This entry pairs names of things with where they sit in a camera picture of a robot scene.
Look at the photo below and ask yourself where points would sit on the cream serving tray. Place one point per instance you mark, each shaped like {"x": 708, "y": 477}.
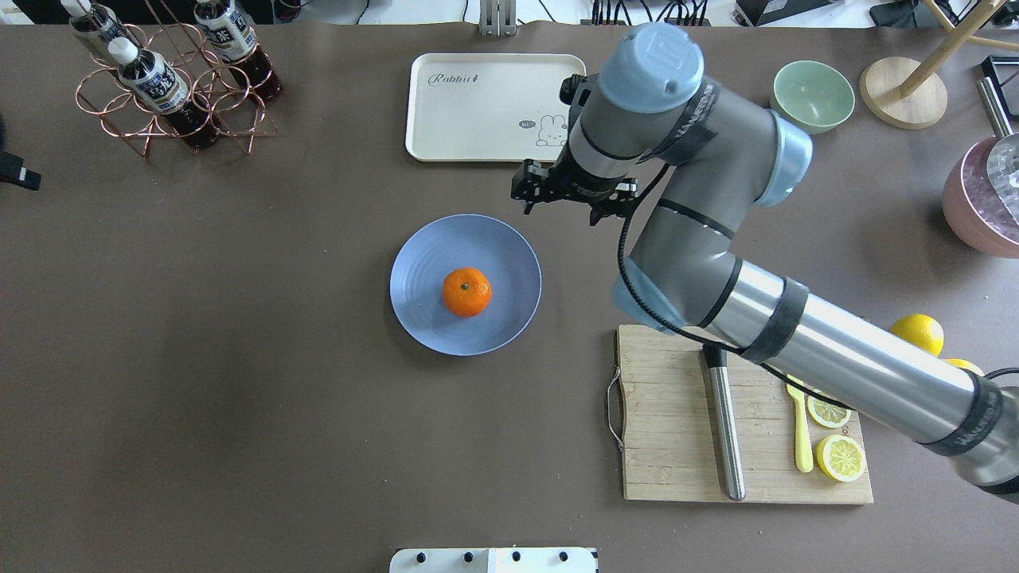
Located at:
{"x": 488, "y": 107}

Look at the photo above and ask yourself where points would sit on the yellow lemon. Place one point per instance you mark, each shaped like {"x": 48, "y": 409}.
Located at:
{"x": 966, "y": 365}
{"x": 922, "y": 331}

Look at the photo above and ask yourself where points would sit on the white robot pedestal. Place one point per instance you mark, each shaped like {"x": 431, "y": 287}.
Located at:
{"x": 506, "y": 559}

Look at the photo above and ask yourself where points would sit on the wooden cup stand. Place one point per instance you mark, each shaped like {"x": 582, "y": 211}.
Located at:
{"x": 907, "y": 93}

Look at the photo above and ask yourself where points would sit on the pink bowl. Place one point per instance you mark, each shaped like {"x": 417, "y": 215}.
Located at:
{"x": 966, "y": 223}

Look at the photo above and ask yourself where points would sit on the steel cylinder muddler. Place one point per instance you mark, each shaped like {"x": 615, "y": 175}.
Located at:
{"x": 715, "y": 360}

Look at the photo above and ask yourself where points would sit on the mint green bowl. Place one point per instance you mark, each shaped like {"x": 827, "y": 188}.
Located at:
{"x": 812, "y": 95}

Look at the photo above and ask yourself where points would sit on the wooden cutting board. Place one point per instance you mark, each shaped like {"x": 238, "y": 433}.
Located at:
{"x": 669, "y": 434}

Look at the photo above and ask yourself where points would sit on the orange mandarin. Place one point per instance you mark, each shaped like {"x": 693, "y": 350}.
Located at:
{"x": 466, "y": 292}

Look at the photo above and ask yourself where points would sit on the blue plate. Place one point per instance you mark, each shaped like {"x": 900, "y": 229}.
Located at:
{"x": 496, "y": 249}

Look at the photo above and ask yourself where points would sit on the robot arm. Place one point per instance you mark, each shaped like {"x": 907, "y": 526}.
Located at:
{"x": 653, "y": 100}

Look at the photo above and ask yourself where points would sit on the lemon slice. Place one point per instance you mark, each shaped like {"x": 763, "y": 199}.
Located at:
{"x": 826, "y": 414}

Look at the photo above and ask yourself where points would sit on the metal ice scoop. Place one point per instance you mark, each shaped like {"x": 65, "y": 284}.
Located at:
{"x": 1002, "y": 163}

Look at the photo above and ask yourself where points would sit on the clear ice cubes pile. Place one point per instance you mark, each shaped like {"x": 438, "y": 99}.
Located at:
{"x": 981, "y": 194}

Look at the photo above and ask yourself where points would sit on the dark drink bottle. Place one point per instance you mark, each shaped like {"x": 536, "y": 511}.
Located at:
{"x": 160, "y": 89}
{"x": 228, "y": 29}
{"x": 95, "y": 26}

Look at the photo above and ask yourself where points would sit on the copper wire bottle rack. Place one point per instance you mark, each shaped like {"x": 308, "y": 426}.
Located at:
{"x": 196, "y": 81}

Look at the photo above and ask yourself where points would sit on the yellow plastic knife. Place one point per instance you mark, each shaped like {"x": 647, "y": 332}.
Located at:
{"x": 803, "y": 454}

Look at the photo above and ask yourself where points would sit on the lemon half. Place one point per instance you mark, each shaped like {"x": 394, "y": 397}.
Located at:
{"x": 840, "y": 458}

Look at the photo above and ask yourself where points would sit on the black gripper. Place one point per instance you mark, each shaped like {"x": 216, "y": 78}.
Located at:
{"x": 575, "y": 192}

